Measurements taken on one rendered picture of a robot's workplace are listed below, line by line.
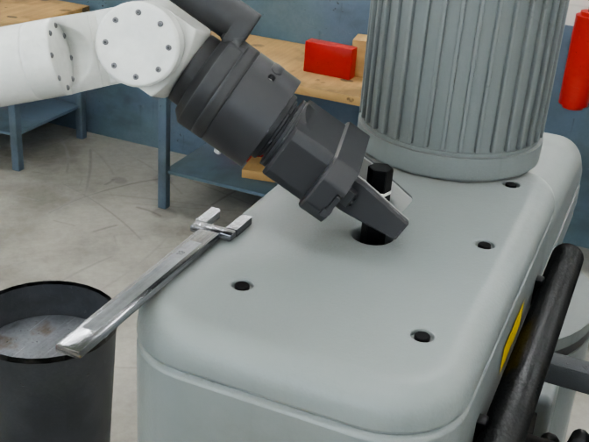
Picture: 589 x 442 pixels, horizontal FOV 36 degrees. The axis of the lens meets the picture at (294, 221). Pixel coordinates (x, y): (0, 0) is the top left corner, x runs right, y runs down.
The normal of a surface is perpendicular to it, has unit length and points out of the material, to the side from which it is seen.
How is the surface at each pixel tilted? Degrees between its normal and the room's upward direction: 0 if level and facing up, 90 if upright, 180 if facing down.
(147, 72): 79
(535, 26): 90
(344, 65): 90
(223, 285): 0
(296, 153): 90
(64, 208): 0
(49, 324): 0
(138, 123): 90
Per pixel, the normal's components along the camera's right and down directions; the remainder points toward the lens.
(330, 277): 0.07, -0.90
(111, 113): -0.40, 0.37
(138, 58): -0.04, 0.25
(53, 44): 0.98, -0.16
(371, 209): -0.17, 0.42
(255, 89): 0.26, -0.19
